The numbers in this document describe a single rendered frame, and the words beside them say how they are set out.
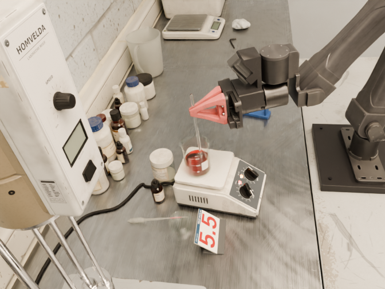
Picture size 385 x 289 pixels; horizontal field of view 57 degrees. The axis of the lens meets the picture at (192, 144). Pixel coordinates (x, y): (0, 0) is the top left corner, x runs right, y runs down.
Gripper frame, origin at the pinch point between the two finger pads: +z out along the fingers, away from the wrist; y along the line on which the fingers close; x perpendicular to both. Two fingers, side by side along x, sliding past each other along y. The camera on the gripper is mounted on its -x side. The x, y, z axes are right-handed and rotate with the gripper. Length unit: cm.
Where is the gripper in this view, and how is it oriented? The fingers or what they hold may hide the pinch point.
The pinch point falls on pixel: (193, 111)
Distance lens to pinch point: 74.9
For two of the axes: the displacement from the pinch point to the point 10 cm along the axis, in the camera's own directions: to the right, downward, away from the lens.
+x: 1.5, 7.4, 6.6
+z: -9.7, 2.2, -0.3
